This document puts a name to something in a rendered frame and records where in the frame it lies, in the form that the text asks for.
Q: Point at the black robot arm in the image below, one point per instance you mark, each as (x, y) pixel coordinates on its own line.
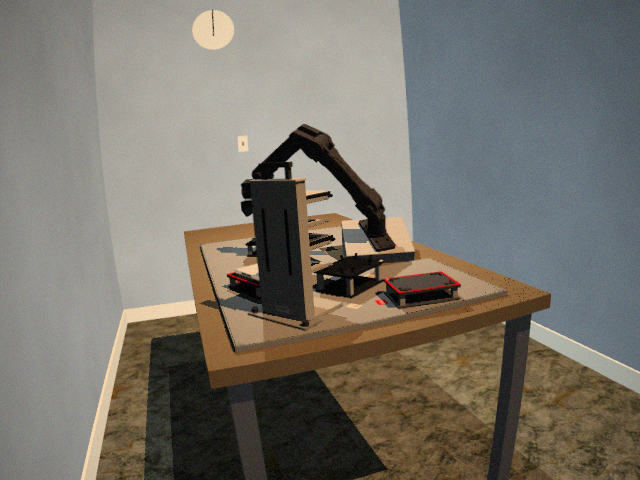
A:
(316, 146)

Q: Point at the black rectangular frame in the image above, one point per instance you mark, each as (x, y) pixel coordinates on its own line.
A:
(251, 253)

